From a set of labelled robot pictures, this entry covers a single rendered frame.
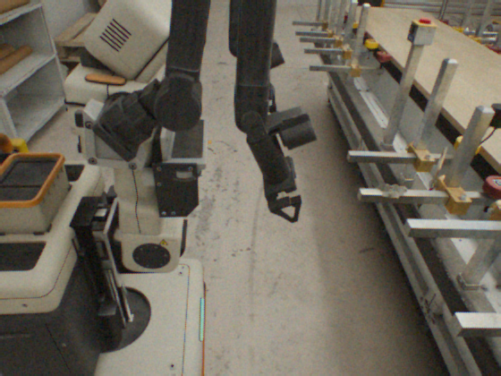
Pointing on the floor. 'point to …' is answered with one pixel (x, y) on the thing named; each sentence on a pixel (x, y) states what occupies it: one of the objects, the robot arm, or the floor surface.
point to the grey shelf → (29, 72)
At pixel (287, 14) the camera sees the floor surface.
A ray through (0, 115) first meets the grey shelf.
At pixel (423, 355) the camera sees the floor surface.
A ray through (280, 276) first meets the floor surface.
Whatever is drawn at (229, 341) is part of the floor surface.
